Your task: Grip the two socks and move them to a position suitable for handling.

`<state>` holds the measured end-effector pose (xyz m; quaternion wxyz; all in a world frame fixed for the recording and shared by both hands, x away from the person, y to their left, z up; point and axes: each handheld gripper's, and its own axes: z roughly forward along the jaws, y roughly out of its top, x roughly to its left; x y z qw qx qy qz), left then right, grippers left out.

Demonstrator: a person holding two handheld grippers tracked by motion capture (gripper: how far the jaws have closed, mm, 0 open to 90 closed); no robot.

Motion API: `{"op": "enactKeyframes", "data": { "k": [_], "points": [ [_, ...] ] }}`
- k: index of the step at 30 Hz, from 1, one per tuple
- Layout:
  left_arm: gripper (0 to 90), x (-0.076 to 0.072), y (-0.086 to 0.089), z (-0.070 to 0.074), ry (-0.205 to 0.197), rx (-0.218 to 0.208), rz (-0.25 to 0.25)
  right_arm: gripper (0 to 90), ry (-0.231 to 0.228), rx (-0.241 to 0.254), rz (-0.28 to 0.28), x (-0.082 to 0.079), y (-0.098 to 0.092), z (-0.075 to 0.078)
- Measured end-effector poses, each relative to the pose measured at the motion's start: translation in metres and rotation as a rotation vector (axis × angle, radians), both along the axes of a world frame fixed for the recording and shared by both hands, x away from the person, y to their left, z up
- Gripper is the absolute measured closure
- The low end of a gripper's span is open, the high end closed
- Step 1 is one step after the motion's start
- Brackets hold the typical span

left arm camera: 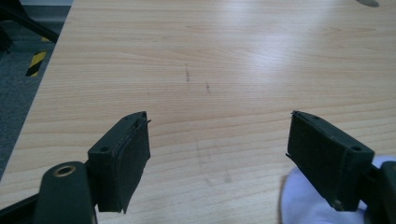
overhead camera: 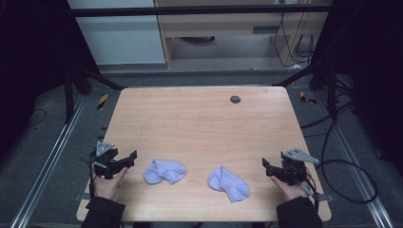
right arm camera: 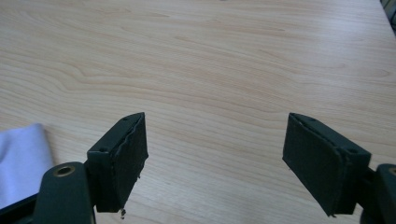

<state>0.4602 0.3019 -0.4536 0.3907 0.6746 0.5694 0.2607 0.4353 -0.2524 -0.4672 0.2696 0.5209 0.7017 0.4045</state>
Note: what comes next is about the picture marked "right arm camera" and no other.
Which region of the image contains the white cloth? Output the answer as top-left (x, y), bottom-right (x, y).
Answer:
top-left (0, 122), bottom-right (55, 210)

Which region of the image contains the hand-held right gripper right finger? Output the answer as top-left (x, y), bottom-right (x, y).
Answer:
top-left (282, 112), bottom-right (373, 217)

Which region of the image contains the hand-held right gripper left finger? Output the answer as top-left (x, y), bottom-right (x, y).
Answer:
top-left (86, 112), bottom-right (149, 214)

